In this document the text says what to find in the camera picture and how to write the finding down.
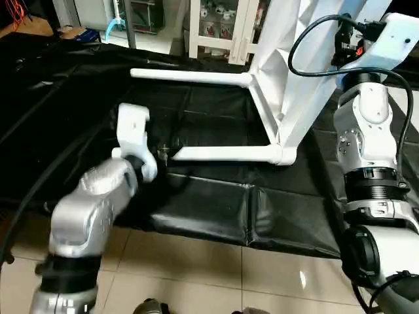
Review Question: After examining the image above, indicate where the white plastic table top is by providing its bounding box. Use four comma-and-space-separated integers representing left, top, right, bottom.
249, 0, 393, 166

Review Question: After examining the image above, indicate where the white plastic table leg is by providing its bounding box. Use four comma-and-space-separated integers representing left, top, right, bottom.
130, 68, 255, 86
169, 145, 292, 166

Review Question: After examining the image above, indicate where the black work mat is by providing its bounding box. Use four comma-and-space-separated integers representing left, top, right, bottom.
0, 33, 419, 259

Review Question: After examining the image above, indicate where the white flat board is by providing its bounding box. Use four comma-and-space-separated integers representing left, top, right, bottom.
390, 85, 419, 154

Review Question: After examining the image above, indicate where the white glass-door cabinet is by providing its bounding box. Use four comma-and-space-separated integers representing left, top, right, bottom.
189, 0, 264, 66

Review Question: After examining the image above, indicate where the black metal pole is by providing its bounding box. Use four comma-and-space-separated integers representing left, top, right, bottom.
124, 0, 139, 50

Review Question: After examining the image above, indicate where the blue plastic tool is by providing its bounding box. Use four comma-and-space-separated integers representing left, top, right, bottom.
104, 0, 129, 42

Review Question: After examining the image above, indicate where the brown cardboard box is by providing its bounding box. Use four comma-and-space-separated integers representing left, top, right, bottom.
59, 26, 103, 44

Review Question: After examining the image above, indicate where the flat brown cardboard sheet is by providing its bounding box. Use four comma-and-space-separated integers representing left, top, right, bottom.
0, 16, 57, 39

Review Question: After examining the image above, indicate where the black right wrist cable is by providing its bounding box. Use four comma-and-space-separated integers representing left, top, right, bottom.
288, 14, 419, 177

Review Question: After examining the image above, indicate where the orange cable bundle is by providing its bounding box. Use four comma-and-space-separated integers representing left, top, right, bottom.
3, 0, 31, 27

